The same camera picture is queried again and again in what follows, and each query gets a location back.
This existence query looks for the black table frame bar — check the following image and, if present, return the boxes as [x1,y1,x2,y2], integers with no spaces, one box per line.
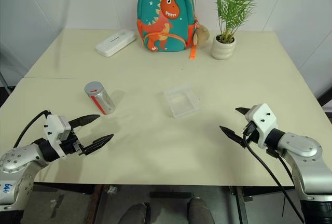
[148,191,195,199]

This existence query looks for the silver and red can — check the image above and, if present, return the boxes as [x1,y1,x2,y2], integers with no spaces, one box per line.
[84,80,116,116]

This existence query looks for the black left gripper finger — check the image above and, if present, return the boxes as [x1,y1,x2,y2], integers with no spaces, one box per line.
[68,114,101,129]
[82,133,115,157]

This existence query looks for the clear plastic container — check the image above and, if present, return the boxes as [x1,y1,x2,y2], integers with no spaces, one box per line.
[163,83,201,119]

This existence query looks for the white oblong case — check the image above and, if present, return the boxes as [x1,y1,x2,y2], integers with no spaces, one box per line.
[95,29,137,58]

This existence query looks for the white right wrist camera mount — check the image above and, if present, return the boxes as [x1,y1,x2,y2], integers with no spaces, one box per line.
[244,103,279,149]

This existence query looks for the green palm plant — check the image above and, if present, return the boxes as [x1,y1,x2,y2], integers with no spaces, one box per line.
[214,0,262,44]

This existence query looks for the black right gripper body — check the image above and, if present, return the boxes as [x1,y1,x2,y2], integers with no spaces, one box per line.
[242,121,260,147]

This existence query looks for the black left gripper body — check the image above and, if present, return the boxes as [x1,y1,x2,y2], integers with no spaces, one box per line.
[60,128,87,157]

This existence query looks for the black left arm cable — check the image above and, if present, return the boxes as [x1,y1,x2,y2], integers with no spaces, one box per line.
[12,109,51,149]

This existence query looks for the white ribbed plant pot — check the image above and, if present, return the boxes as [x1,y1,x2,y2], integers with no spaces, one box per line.
[210,34,237,60]

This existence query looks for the teal dinosaur backpack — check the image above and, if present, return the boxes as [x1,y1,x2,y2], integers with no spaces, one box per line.
[136,0,199,61]

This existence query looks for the beige plush keychain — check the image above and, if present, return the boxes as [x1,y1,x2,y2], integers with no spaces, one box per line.
[193,23,211,47]

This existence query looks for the dark rounded grey shape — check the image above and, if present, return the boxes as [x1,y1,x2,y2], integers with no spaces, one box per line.
[118,202,151,224]
[186,197,215,224]

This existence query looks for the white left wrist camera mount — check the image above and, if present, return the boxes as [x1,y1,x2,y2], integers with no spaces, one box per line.
[43,114,73,142]

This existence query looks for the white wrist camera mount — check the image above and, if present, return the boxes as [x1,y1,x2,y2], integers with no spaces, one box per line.
[244,103,279,149]
[43,114,73,142]

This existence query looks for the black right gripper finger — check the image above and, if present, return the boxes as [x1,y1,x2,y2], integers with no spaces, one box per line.
[219,125,246,149]
[234,107,251,118]

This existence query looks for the short black right arm cable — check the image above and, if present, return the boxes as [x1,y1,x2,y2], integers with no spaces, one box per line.
[267,148,303,202]

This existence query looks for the black metal frame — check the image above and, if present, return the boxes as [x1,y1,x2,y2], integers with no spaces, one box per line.
[316,78,332,128]

